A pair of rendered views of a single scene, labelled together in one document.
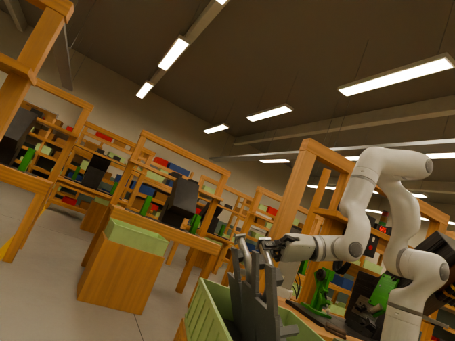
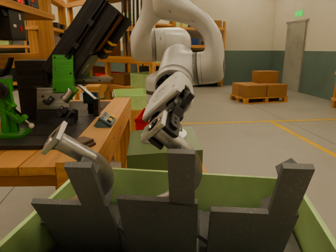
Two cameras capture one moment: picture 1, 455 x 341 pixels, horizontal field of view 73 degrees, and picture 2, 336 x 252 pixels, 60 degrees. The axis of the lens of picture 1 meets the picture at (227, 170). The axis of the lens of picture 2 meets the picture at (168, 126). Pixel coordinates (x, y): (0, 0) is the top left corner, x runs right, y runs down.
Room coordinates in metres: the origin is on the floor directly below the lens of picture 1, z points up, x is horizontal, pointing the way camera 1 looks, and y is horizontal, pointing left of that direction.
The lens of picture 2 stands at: (0.86, 0.25, 1.30)
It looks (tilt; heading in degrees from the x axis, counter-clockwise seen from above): 15 degrees down; 287
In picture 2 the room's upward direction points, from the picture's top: straight up
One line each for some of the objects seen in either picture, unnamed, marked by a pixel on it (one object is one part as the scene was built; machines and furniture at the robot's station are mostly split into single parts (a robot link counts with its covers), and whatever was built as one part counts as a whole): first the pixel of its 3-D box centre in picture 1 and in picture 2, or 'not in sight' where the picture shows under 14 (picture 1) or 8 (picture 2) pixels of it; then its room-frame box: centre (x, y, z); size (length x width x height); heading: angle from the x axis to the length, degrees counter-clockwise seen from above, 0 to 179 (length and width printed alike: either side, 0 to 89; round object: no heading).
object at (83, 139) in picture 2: (335, 330); (81, 142); (1.56, -0.78, 0.91); 0.10 x 0.08 x 0.03; 69
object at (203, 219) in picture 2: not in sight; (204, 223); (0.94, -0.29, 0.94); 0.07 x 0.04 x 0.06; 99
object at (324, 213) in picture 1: (370, 233); (4, 8); (2.24, -1.15, 1.52); 0.90 x 0.25 x 0.04; 109
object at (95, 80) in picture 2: (407, 310); (79, 80); (1.92, -1.34, 1.11); 0.39 x 0.16 x 0.03; 19
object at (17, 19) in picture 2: (361, 242); (6, 25); (2.15, -1.06, 1.43); 0.17 x 0.12 x 0.15; 109
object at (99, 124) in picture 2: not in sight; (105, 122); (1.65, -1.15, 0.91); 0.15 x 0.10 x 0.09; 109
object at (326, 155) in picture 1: (380, 186); not in sight; (2.27, -1.14, 1.90); 1.50 x 0.09 x 0.09; 109
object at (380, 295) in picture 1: (386, 292); (64, 73); (1.91, -1.18, 1.17); 0.13 x 0.12 x 0.20; 109
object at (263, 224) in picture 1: (265, 243); not in sight; (10.04, -2.01, 1.12); 3.22 x 0.55 x 2.23; 113
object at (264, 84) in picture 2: not in sight; (259, 86); (0.80, -7.66, 0.37); 1.20 x 0.80 x 0.74; 31
